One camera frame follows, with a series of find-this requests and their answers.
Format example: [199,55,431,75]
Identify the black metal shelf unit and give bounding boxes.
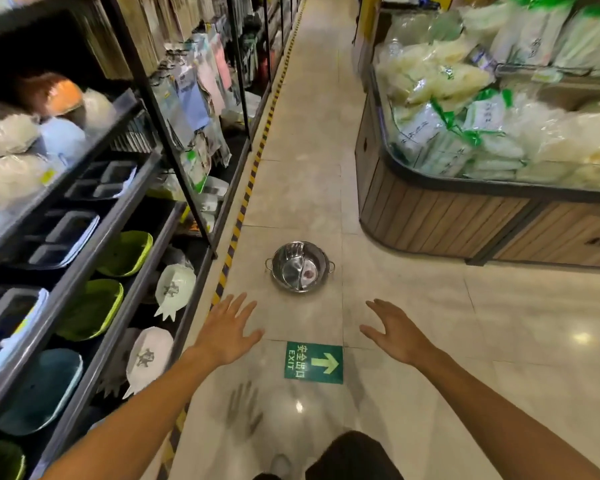
[0,0,306,480]

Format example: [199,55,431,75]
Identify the group of wrapped bowls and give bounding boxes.
[0,72,117,245]

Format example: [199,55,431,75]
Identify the person's right hand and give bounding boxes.
[359,299,433,368]

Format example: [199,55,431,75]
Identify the wooden display bin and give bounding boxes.
[355,70,600,273]

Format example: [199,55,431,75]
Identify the person's right forearm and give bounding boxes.
[412,347,600,480]

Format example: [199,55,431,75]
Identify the grey divided tray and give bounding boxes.
[22,211,101,270]
[0,286,50,380]
[65,160,138,200]

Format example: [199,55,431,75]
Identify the green plastic basin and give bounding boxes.
[56,279,125,342]
[96,231,154,278]
[0,441,27,480]

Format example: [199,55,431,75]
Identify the row of hanging packaged goods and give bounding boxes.
[150,0,301,195]

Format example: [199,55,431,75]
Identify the green exit floor sign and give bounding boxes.
[284,341,344,385]

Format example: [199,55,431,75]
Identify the pile of white bagged food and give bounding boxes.
[375,0,600,193]

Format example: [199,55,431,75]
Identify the person's black shorts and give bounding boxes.
[305,431,406,480]

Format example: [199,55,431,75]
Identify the teal plastic basin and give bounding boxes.
[0,349,84,436]

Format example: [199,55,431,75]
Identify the person's white shoe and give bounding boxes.
[269,454,293,480]

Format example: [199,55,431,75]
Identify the steel divided hot pot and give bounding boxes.
[265,241,336,294]

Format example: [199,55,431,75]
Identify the person's left forearm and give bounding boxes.
[40,345,222,480]

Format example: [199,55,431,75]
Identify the person's left hand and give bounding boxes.
[192,293,265,368]

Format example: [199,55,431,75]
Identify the yellow black striped floor tape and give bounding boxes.
[155,0,308,480]

